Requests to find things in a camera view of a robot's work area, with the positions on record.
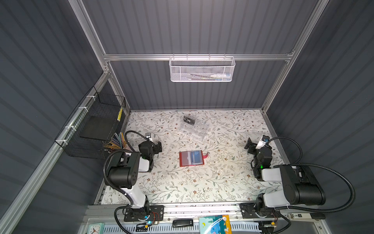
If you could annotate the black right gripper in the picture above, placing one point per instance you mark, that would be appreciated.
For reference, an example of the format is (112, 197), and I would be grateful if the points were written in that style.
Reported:
(252, 147)

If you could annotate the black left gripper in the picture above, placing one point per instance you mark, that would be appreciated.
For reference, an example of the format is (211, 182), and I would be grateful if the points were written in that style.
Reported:
(157, 147)

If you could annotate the red leather card holder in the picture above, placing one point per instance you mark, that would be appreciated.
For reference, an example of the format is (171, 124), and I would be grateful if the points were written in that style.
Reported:
(192, 158)

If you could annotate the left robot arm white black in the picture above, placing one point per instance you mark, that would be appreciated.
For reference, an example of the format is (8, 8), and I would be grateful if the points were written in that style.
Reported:
(122, 168)

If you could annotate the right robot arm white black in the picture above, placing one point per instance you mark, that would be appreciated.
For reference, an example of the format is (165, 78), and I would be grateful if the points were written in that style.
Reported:
(299, 185)

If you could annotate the bundle of coloured pencils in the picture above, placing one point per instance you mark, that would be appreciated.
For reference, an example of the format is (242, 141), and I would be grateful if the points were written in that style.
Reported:
(117, 142)

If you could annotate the yellow marker in basket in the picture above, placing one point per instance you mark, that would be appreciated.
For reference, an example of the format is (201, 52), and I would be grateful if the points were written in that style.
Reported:
(119, 114)

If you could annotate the clear acrylic organizer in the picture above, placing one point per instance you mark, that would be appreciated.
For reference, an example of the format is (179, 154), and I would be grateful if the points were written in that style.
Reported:
(198, 131)

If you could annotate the black notebook in basket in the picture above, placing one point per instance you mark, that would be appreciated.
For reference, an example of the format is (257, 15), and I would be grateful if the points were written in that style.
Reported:
(98, 128)

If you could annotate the small black device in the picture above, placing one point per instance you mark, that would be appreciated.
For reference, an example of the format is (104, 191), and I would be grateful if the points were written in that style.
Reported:
(179, 223)

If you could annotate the colourful picture book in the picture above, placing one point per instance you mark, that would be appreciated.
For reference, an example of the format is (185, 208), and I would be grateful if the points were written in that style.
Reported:
(219, 224)

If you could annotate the white marker in basket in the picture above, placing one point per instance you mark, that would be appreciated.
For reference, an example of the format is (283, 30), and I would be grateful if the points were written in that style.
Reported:
(215, 77)

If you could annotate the teal alarm clock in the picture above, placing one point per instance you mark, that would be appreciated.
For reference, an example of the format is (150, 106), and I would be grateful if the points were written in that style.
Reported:
(96, 228)

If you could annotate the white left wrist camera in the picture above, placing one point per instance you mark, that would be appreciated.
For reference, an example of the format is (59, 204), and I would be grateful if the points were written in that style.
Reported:
(149, 137)

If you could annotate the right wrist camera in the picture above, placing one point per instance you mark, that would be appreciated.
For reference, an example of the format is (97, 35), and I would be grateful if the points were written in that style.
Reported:
(263, 141)

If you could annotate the black wire wall basket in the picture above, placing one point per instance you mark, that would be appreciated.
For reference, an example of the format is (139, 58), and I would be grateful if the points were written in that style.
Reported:
(99, 105)

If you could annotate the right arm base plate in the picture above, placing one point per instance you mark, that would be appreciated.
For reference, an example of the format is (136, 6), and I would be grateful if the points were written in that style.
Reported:
(252, 210)

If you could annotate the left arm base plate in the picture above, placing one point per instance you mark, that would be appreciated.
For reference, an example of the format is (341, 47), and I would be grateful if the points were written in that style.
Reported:
(152, 213)

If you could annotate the white mesh wall basket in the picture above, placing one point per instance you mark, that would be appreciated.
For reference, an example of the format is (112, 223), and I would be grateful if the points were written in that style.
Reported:
(181, 67)

